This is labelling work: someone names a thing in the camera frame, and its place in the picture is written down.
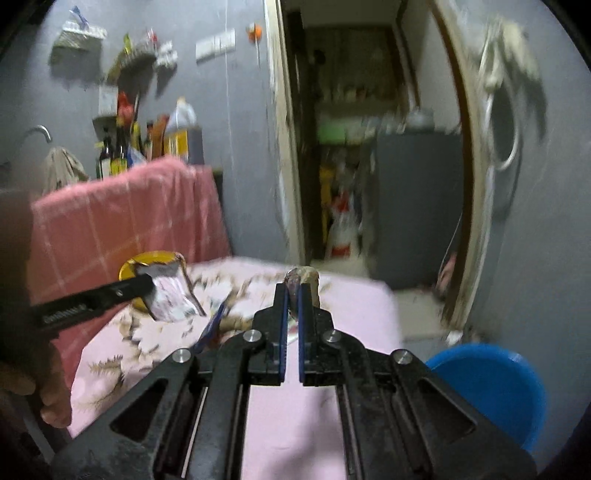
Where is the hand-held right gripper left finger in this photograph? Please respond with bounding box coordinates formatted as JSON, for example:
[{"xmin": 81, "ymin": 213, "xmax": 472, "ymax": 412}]
[{"xmin": 53, "ymin": 281, "xmax": 291, "ymax": 480}]

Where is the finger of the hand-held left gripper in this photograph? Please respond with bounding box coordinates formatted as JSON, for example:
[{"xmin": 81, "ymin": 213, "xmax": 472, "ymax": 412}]
[{"xmin": 28, "ymin": 272, "xmax": 154, "ymax": 330}]

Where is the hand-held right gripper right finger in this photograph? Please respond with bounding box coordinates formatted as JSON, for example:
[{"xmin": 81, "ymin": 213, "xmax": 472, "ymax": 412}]
[{"xmin": 298, "ymin": 282, "xmax": 539, "ymax": 480}]

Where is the brown scrap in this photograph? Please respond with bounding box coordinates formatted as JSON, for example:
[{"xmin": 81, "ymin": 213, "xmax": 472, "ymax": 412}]
[{"xmin": 283, "ymin": 266, "xmax": 321, "ymax": 320}]

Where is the yellow bowl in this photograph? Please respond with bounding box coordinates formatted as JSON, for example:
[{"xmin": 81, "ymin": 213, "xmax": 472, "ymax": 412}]
[{"xmin": 117, "ymin": 250, "xmax": 185, "ymax": 315}]

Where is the clear plastic bag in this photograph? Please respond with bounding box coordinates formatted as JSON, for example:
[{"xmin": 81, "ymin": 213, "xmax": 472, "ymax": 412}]
[{"xmin": 142, "ymin": 263, "xmax": 207, "ymax": 322}]

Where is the blue plastic bucket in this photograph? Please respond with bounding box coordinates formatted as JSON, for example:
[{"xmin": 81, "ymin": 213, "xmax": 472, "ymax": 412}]
[{"xmin": 425, "ymin": 344, "xmax": 548, "ymax": 455}]

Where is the person's left hand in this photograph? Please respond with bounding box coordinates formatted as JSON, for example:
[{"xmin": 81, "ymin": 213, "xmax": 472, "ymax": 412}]
[{"xmin": 0, "ymin": 344, "xmax": 73, "ymax": 428}]

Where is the pink floral cloth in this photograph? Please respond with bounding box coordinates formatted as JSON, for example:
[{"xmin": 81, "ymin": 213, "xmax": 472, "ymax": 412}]
[{"xmin": 69, "ymin": 256, "xmax": 402, "ymax": 480}]

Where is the blue plastic wrapper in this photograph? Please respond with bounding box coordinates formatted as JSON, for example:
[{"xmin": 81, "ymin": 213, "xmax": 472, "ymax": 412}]
[{"xmin": 191, "ymin": 300, "xmax": 229, "ymax": 354}]

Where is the pink plaid cloth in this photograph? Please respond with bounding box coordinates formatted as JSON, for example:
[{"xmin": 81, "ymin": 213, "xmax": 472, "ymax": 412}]
[{"xmin": 28, "ymin": 157, "xmax": 232, "ymax": 388}]

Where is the grey rag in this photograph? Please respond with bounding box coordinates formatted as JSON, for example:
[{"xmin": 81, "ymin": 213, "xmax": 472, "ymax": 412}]
[{"xmin": 44, "ymin": 147, "xmax": 89, "ymax": 195}]

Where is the red and white bag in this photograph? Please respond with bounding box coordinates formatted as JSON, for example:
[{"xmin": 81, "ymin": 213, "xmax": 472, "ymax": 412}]
[{"xmin": 325, "ymin": 191, "xmax": 362, "ymax": 260}]

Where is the metal faucet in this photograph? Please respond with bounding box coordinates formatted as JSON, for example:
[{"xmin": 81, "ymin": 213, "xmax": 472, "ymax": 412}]
[{"xmin": 23, "ymin": 124, "xmax": 53, "ymax": 145}]

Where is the dark sauce bottle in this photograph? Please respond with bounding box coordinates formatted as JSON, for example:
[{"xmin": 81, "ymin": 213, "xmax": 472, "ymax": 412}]
[
  {"xmin": 112, "ymin": 124, "xmax": 129, "ymax": 176},
  {"xmin": 96, "ymin": 131, "xmax": 114, "ymax": 181}
]

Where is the grey refrigerator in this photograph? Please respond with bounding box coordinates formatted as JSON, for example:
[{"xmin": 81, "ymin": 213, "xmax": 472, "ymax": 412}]
[{"xmin": 374, "ymin": 127, "xmax": 465, "ymax": 290}]

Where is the cooking oil jug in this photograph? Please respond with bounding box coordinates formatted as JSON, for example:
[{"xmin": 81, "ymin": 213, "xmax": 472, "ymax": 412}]
[{"xmin": 164, "ymin": 97, "xmax": 205, "ymax": 165}]

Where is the back room shelf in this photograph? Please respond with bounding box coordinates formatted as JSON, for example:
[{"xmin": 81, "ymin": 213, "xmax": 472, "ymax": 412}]
[{"xmin": 305, "ymin": 27, "xmax": 408, "ymax": 114}]

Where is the wooden door frame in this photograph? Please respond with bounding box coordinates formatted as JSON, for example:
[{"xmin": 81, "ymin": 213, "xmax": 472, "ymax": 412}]
[{"xmin": 274, "ymin": 0, "xmax": 496, "ymax": 329}]

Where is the woven wall basket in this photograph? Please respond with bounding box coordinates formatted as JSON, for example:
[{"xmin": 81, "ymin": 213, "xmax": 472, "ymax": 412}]
[
  {"xmin": 51, "ymin": 25, "xmax": 107, "ymax": 66},
  {"xmin": 107, "ymin": 48, "xmax": 156, "ymax": 85}
]

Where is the white light switch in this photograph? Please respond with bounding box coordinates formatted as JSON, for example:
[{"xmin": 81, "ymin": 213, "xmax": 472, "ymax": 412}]
[{"xmin": 195, "ymin": 30, "xmax": 236, "ymax": 64}]

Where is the white hanging cable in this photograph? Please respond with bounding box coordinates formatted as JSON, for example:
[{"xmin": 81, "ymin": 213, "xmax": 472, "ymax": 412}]
[{"xmin": 477, "ymin": 16, "xmax": 546, "ymax": 172}]

